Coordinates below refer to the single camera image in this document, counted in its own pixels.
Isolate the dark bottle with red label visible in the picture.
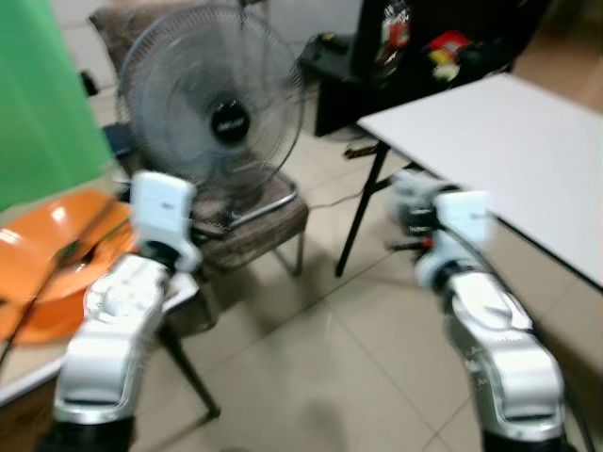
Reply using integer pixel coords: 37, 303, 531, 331
377, 0, 414, 78

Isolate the orange plate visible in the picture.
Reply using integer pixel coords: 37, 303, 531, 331
0, 186, 140, 346

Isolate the yellow packet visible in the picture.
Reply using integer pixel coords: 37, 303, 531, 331
431, 52, 463, 84

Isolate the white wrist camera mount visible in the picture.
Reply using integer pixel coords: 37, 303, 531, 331
129, 171, 201, 250
433, 190, 497, 257

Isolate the black low cabinet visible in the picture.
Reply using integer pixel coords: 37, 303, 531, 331
300, 0, 557, 138

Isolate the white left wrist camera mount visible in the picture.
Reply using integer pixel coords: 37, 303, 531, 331
129, 171, 201, 250

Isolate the brown fabric metal-frame chair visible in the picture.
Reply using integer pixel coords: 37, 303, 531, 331
90, 4, 313, 280

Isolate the grey wire-cage electric fan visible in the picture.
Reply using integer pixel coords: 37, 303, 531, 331
117, 4, 305, 232

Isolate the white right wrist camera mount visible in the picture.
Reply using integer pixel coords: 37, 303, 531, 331
433, 190, 497, 257

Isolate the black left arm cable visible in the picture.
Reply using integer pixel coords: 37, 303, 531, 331
0, 201, 125, 370

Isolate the green cloth backdrop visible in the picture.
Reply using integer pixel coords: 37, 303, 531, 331
0, 0, 116, 214

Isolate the red packet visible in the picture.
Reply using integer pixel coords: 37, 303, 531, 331
424, 30, 472, 59

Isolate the white table with black legs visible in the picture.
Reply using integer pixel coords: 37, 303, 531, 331
335, 73, 603, 287

